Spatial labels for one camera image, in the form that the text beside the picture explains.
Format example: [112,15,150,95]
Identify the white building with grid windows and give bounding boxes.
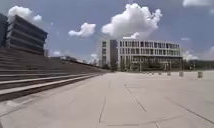
[98,37,185,72]

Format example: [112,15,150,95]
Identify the pale stone slab plaza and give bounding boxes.
[0,69,214,128]

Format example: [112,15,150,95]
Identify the wide stone stairs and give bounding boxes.
[0,46,111,104]

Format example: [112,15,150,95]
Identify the row of stone bollards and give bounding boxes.
[141,70,205,80]

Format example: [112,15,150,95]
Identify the trees before white building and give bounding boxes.
[119,59,183,72]

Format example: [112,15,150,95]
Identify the row of trees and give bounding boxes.
[183,58,214,71]

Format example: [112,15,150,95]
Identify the dark tiered building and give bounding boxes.
[4,14,49,56]

